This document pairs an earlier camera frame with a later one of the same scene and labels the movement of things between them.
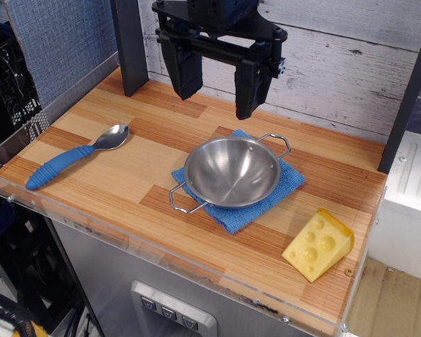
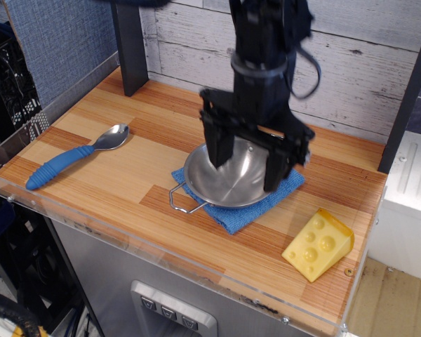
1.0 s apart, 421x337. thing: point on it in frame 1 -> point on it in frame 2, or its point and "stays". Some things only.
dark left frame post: (131, 44) stays
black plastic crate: (12, 104) stays
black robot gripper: (239, 29) -> (259, 107)
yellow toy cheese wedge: (321, 245) stays
